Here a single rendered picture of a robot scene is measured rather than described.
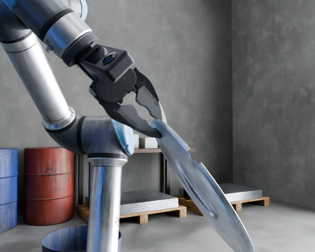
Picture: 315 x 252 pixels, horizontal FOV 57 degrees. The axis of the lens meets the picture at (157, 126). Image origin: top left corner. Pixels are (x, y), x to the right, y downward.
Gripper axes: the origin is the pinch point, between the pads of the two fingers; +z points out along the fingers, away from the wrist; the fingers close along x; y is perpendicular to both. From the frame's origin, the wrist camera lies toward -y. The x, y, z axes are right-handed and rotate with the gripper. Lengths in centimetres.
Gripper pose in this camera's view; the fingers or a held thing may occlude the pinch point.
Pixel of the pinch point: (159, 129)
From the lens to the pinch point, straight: 51.4
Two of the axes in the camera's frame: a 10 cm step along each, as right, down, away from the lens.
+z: 6.8, 7.1, 1.5
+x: -6.9, 7.0, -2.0
